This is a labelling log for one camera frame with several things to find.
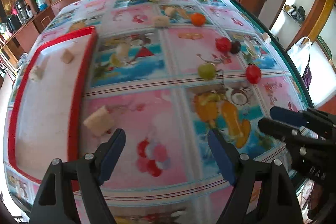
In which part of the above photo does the beige cob piece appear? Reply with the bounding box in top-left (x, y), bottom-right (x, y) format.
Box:
top-left (154, 16), bottom-right (169, 28)
top-left (61, 49), bottom-right (75, 64)
top-left (83, 106), bottom-right (115, 136)
top-left (30, 66), bottom-right (45, 81)

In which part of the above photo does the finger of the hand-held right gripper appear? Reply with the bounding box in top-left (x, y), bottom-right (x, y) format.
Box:
top-left (270, 106), bottom-right (336, 135)
top-left (258, 118), bottom-right (326, 151)

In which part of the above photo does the red tomato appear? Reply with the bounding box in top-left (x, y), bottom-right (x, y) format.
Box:
top-left (246, 64), bottom-right (262, 84)
top-left (215, 37), bottom-right (232, 52)

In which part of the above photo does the white plastic bag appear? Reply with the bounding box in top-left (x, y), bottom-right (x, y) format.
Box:
top-left (287, 36), bottom-right (313, 77)

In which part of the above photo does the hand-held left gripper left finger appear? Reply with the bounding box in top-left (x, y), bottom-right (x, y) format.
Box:
top-left (30, 128), bottom-right (126, 224)

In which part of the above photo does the green apple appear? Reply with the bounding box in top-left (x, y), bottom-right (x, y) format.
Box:
top-left (198, 63), bottom-right (216, 80)

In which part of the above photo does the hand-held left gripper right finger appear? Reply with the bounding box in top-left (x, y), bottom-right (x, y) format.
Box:
top-left (208, 130), bottom-right (305, 224)

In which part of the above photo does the purple bag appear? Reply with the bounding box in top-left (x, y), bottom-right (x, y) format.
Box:
top-left (302, 64), bottom-right (313, 89)

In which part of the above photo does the dark jug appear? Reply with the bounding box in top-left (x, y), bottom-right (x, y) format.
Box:
top-left (6, 15), bottom-right (19, 33)

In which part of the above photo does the orange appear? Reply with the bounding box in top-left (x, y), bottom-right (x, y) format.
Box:
top-left (190, 13), bottom-right (206, 27)

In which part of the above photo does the red plastic tray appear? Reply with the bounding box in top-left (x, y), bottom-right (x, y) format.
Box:
top-left (7, 26), bottom-right (99, 191)

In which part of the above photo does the black thermos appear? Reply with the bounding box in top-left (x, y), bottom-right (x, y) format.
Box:
top-left (14, 0), bottom-right (30, 23)

